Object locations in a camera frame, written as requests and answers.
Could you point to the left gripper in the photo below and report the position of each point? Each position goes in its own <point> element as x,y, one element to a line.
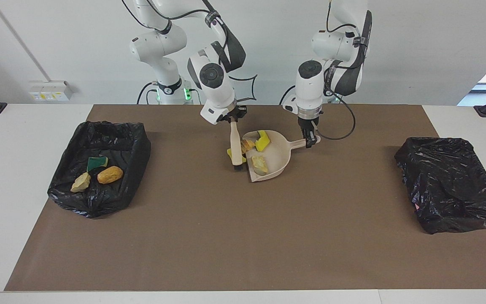
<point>309,120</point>

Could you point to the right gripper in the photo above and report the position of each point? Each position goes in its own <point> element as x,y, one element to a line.
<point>220,112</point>

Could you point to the beige brush with black bristles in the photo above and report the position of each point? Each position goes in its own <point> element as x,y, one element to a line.
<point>236,143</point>

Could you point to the beige bread chunk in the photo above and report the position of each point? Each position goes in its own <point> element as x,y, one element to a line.
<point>260,164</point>
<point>248,145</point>

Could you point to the yellow sponge piece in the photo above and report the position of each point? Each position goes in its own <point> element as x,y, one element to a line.
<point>263,141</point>
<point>96,162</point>
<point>229,153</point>

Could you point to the beige plastic dustpan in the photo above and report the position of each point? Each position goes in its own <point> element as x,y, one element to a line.
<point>279,156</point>

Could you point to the brown bread roll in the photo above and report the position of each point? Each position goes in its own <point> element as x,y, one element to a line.
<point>110,175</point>

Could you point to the orange striped bread piece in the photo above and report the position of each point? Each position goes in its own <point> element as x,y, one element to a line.
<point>80,182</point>

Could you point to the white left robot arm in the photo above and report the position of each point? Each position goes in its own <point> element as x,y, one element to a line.
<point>336,44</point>

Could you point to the black bag lined bin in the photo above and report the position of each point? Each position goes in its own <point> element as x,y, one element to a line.
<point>112,139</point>
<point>454,185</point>

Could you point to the brown table mat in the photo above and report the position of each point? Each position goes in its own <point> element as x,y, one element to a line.
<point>243,253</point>

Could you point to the white wall socket box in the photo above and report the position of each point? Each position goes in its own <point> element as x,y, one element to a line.
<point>51,90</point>

